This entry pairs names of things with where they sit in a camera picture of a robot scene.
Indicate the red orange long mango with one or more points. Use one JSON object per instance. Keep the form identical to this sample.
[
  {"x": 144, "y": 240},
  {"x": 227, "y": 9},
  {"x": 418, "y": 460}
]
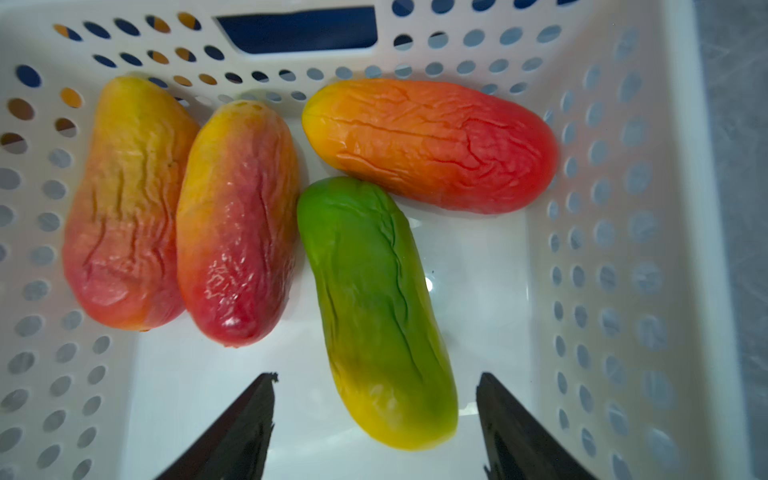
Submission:
[{"x": 434, "y": 142}]

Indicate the red yellow mango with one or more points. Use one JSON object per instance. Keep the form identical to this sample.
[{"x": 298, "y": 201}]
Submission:
[{"x": 236, "y": 223}]

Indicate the white perforated plastic basket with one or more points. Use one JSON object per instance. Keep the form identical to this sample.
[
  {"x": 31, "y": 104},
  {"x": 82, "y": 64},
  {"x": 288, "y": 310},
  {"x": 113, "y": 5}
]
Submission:
[{"x": 603, "y": 307}]

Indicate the green yellow mango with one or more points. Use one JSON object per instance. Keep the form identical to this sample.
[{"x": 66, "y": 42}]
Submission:
[{"x": 388, "y": 360}]

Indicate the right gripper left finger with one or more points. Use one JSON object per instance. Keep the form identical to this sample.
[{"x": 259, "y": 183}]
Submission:
[{"x": 235, "y": 446}]

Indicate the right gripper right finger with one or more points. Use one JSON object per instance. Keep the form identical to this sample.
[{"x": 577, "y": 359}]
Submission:
[{"x": 517, "y": 445}]

